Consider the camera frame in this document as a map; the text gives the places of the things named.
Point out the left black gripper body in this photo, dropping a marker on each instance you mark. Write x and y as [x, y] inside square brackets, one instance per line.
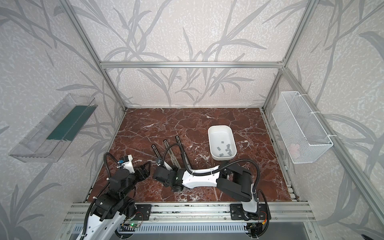
[142, 172]

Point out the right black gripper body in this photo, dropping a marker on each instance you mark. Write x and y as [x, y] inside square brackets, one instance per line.
[157, 172]

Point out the beige grey stapler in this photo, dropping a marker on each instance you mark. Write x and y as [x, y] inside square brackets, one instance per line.
[172, 155]

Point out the black stapler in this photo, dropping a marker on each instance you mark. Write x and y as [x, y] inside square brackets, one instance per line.
[184, 156]
[157, 153]

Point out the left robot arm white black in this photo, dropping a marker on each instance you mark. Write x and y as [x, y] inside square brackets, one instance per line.
[108, 210]

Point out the small circuit board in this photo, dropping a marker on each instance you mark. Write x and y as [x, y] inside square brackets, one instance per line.
[130, 227]

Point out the white plastic tray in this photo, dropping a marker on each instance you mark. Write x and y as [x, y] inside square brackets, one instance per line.
[220, 136]

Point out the green mat in shelf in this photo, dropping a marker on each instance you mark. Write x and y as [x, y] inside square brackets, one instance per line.
[70, 126]

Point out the pink object in basket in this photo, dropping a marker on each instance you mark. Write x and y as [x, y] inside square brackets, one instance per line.
[294, 150]

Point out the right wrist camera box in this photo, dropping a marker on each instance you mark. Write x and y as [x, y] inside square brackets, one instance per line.
[161, 163]

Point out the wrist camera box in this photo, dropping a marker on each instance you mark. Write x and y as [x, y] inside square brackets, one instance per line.
[161, 163]
[125, 162]

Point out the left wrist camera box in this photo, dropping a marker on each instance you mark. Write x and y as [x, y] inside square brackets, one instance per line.
[125, 162]

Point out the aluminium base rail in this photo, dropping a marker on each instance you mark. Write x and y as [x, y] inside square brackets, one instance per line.
[219, 212]

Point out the clear acrylic wall shelf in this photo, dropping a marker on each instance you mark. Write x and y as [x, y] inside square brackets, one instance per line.
[48, 141]

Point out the aluminium frame crossbar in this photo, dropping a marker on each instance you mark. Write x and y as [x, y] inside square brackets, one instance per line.
[269, 65]

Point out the white wire mesh basket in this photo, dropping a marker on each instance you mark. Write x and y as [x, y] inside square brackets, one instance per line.
[299, 124]

